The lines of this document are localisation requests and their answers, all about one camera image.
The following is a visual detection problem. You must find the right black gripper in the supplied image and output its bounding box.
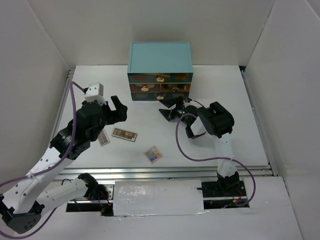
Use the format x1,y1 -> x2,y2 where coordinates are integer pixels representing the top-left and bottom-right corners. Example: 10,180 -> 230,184
159,95 -> 190,126

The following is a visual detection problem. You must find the pink eyeshadow palette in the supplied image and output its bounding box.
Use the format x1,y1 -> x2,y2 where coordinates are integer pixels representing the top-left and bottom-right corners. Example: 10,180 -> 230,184
97,129 -> 110,147

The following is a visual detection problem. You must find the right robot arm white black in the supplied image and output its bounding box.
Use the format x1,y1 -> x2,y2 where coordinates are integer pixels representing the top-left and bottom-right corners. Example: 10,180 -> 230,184
159,96 -> 240,196

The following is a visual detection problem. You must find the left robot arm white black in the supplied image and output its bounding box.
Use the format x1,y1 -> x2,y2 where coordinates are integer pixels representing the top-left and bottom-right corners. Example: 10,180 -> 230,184
0,95 -> 128,234

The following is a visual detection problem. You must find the brown eyeshadow palette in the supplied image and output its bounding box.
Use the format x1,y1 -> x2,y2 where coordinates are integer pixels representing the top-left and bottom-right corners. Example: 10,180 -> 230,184
111,127 -> 138,142

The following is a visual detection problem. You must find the teal drawer organizer box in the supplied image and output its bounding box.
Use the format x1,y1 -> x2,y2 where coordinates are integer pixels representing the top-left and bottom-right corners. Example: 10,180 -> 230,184
127,42 -> 194,101

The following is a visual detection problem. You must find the colourful square eyeshadow palette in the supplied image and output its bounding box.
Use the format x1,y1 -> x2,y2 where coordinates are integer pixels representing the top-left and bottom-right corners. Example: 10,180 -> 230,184
144,146 -> 163,164

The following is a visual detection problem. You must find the white tape sheet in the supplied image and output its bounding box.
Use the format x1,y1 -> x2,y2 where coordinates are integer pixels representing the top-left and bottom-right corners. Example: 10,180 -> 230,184
113,180 -> 205,217

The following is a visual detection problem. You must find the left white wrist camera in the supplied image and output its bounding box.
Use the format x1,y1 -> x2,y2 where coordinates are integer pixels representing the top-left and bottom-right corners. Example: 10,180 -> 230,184
84,82 -> 105,105

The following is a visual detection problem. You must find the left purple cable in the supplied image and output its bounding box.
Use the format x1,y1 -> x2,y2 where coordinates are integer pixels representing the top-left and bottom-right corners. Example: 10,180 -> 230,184
0,81 -> 88,238

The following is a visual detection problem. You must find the purple cable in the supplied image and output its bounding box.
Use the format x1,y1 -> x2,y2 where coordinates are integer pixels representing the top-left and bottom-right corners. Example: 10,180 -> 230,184
0,81 -> 88,238
174,98 -> 257,206

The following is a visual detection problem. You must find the aluminium rail frame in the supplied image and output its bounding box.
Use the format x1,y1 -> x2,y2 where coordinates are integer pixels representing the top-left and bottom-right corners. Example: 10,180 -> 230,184
56,65 -> 273,181

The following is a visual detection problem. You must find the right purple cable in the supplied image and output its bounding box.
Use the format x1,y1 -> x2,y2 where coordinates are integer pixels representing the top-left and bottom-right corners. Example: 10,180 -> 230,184
174,98 -> 257,206

